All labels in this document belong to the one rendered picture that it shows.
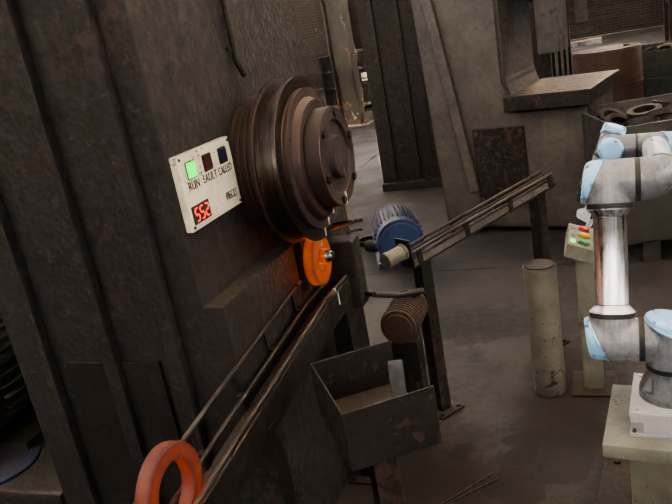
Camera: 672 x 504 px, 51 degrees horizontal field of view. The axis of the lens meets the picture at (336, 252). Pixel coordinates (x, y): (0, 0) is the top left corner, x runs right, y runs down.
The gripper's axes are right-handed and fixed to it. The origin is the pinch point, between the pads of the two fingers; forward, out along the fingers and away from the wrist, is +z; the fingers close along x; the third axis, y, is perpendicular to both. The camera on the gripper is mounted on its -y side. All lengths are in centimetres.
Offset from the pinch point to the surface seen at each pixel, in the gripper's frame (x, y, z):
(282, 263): 72, 84, 11
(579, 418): 16, -15, 65
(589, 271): -2.5, -5.0, 17.0
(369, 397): 104, 46, 23
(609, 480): 53, -23, 60
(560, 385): 1, -8, 63
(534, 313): 1.7, 9.0, 36.7
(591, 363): -3, -16, 52
